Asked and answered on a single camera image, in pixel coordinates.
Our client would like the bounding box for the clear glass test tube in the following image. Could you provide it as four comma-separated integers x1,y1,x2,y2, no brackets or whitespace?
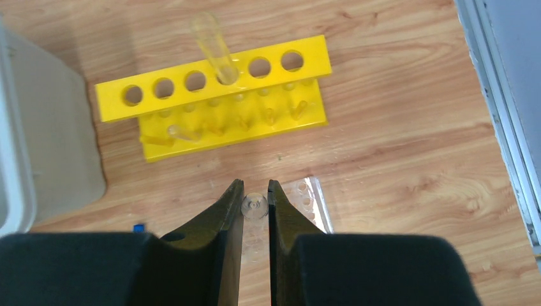
191,12,239,85

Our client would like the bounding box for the small clear tube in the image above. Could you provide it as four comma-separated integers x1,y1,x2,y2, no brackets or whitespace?
241,193,269,220

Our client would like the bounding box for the yellow test tube rack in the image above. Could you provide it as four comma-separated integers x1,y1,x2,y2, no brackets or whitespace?
95,35,332,163

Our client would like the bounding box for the blue cap tube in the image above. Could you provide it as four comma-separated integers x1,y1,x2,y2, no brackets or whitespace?
132,223,146,233

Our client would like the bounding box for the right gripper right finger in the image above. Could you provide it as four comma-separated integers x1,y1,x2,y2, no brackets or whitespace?
267,180,481,305

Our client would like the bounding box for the beige plastic bin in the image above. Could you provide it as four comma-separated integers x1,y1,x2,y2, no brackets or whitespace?
1,27,106,236

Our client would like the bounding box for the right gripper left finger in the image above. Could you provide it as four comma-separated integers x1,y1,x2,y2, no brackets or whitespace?
1,179,244,305

